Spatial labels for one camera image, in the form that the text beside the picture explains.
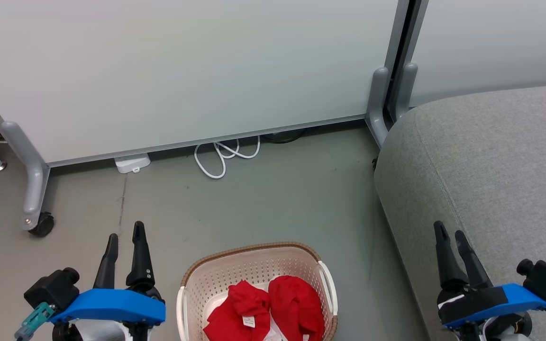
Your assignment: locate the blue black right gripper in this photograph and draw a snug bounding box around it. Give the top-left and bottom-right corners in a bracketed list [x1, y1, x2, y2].
[433, 221, 546, 331]

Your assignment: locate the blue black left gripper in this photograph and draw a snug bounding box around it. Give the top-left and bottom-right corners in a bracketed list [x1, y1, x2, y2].
[50, 221, 167, 341]

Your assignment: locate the red and white shirt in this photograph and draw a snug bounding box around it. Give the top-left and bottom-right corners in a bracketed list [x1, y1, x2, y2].
[203, 276, 326, 341]

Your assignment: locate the grey fabric sofa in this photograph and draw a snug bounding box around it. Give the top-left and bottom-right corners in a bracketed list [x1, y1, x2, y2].
[373, 83, 546, 341]

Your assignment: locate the white power adapter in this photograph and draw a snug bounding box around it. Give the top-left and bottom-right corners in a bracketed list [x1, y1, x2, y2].
[114, 153, 151, 174]

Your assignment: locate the long grey partition foot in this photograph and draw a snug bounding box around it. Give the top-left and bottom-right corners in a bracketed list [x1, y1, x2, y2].
[0, 121, 51, 232]

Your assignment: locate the cream perforated laundry basket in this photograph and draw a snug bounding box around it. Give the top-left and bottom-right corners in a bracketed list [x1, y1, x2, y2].
[176, 242, 339, 341]

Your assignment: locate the short grey partition foot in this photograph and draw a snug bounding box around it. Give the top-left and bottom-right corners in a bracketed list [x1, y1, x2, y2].
[394, 63, 418, 121]
[365, 67, 391, 147]

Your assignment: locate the large white partition panel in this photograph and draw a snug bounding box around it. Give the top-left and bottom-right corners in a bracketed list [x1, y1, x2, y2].
[0, 0, 411, 167]

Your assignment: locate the narrow white partition panel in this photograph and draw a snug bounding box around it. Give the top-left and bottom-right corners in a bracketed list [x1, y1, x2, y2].
[399, 0, 546, 119]

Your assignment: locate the left camera cable teal plug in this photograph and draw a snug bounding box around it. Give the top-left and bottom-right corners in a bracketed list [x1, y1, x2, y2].
[15, 302, 56, 341]

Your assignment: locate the white looped cable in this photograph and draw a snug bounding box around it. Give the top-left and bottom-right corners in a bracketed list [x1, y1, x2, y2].
[194, 136, 261, 179]

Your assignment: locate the black floor cable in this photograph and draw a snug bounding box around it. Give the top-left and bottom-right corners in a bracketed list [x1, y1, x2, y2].
[261, 129, 304, 144]

